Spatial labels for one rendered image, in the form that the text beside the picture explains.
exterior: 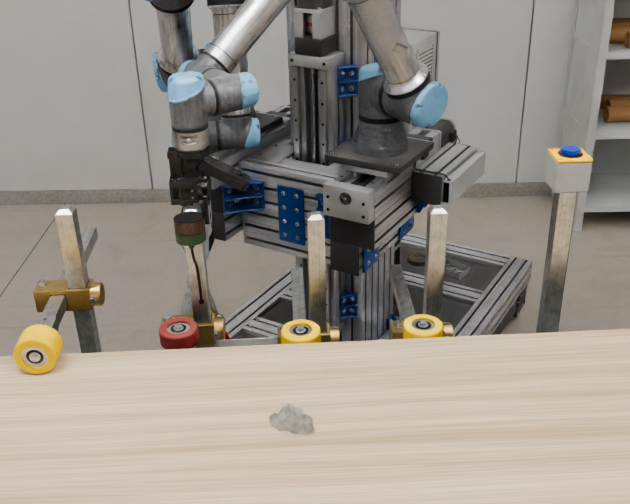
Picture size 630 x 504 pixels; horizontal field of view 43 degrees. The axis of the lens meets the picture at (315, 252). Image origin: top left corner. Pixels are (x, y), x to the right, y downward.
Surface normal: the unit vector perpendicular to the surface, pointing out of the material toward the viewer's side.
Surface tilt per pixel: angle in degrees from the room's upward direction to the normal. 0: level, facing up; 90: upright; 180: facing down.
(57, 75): 90
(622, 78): 90
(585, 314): 0
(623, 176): 0
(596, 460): 0
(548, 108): 90
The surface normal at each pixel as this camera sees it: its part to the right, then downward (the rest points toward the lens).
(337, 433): -0.02, -0.88
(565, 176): 0.04, 0.46
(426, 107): 0.63, 0.44
